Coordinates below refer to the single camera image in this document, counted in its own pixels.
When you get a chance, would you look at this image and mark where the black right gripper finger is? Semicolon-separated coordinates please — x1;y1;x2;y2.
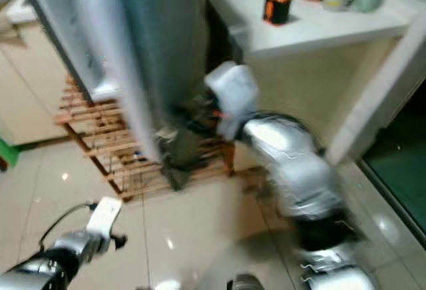
158;130;204;192

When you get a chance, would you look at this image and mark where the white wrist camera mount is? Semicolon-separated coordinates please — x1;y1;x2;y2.
87;196;123;239
203;62;260;141

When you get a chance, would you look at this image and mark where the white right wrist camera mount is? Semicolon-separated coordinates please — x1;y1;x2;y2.
203;62;260;141

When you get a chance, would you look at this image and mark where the wooden slatted rack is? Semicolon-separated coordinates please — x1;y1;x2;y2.
59;74;237;202

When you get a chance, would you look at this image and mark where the white door panel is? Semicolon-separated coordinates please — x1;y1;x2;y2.
325;19;426;166

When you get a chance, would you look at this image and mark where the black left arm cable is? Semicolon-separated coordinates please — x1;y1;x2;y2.
38;201;97;251

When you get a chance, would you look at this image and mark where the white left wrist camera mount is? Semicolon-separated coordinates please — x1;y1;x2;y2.
87;196;123;239

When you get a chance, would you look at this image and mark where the orange black container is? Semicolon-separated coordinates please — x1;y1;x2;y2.
262;0;295;26

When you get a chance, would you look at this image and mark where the white fridge interior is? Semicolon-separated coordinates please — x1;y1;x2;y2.
16;0;127;103

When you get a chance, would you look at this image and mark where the white table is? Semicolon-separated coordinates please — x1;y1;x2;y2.
206;0;426;154

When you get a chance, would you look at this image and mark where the dark grey fridge door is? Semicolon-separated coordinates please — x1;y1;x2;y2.
73;0;210;166

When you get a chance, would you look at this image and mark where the beige kitchen cabinet white counter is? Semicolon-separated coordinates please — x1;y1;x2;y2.
0;0;73;147

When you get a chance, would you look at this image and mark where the green board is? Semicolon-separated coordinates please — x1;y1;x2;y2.
0;138;20;169

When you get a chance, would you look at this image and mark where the grey robot leg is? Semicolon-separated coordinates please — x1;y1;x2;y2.
226;273;268;290

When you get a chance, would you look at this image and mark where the dark glass door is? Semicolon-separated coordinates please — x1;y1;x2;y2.
361;96;426;249

